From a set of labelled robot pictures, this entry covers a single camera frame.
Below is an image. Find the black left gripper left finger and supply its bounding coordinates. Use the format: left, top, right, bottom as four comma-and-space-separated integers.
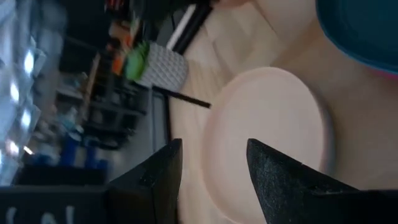
107, 139, 183, 224

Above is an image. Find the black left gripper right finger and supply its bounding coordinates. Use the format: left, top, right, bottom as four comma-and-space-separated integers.
246, 139, 361, 224

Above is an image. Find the pale peach plate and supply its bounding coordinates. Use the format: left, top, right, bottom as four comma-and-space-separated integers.
201, 67, 336, 224

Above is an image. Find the dark teal plate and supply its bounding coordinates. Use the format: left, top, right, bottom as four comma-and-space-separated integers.
315, 0, 398, 75

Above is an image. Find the black storage rack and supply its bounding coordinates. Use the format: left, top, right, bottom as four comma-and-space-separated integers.
55, 34, 150, 150

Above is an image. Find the white triangle-patterned plant pot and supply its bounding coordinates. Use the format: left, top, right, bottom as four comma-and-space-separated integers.
136, 42, 190, 93

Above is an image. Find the green plant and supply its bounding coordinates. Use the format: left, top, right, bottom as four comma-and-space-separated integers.
123, 40, 150, 82

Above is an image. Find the black aluminium table frame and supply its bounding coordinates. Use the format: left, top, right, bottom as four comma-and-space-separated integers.
163, 0, 215, 144

